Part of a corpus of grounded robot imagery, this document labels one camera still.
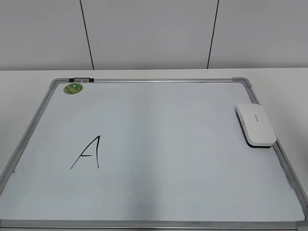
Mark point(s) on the white whiteboard eraser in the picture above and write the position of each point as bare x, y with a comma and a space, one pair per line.
256, 125

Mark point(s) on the white board with aluminium frame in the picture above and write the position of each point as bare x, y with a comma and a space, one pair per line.
165, 154

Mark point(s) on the round green magnet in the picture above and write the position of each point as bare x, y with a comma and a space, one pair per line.
73, 88

